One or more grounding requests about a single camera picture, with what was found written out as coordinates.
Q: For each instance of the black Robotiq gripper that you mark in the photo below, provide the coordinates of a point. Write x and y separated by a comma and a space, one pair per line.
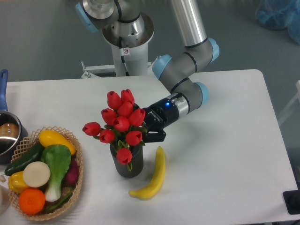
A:
158, 116

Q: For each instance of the red tulip bouquet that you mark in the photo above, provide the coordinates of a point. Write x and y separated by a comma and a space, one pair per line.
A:
124, 127

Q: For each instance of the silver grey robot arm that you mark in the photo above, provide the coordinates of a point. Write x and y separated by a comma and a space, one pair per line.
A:
185, 95

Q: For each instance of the dark grey ribbed vase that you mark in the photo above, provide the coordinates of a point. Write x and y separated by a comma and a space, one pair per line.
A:
134, 167

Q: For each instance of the yellow banana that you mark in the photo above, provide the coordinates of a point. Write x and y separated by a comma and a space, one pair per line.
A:
156, 182

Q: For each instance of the green bok choy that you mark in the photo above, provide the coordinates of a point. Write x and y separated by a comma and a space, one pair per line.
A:
58, 159

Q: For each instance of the purple sweet potato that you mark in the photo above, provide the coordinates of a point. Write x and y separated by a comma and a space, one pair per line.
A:
72, 175

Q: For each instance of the yellow squash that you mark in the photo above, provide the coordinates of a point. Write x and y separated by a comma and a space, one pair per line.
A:
51, 137

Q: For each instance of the green chili pepper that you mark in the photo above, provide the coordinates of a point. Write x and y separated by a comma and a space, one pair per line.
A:
59, 204

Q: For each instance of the woven wicker basket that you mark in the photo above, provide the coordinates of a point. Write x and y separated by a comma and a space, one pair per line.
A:
71, 185

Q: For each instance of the dark green cucumber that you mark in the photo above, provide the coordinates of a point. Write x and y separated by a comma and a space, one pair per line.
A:
32, 155

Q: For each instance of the white round radish slice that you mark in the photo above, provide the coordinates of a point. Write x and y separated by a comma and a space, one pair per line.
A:
36, 174

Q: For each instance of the orange fruit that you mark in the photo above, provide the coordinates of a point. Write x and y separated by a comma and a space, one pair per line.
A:
31, 201

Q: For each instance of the yellow bell pepper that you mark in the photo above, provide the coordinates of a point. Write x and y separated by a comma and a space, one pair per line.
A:
16, 182

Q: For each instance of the white garlic clove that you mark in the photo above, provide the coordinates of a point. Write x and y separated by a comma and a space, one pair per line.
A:
2, 179

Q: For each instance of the black device at table edge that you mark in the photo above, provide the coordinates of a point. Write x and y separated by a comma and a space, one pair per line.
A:
292, 201

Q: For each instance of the blue plastic bag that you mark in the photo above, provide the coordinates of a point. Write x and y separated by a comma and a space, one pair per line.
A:
280, 15

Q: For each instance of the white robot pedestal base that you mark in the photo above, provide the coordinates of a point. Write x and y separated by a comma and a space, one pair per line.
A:
124, 27

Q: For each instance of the blue handled saucepan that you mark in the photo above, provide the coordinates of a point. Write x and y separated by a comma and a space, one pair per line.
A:
12, 131

